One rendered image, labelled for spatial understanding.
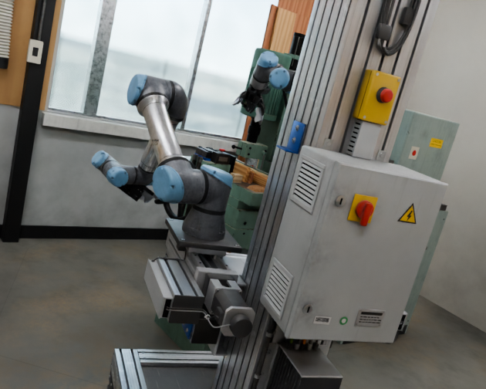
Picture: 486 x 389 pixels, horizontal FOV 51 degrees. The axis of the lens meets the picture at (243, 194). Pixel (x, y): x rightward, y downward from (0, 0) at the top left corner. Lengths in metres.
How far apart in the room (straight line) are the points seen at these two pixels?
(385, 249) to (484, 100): 3.11
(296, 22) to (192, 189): 2.73
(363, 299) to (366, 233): 0.19
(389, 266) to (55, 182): 2.63
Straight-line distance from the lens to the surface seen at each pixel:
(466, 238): 4.33
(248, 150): 2.43
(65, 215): 3.70
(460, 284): 4.37
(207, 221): 1.71
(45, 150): 3.52
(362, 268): 1.36
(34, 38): 3.32
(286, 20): 4.07
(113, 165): 2.11
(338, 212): 1.25
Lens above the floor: 1.37
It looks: 13 degrees down
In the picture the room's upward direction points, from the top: 14 degrees clockwise
